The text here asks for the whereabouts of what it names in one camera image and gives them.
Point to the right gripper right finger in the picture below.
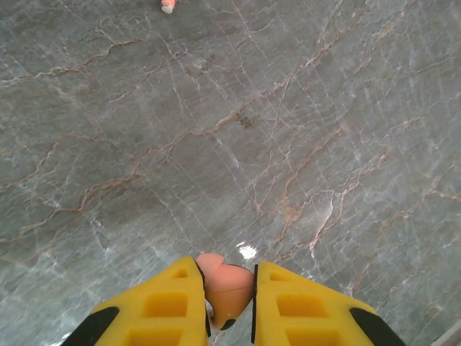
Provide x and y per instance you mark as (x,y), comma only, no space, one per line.
(306,313)

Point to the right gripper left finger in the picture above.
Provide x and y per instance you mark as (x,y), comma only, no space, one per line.
(162,310)

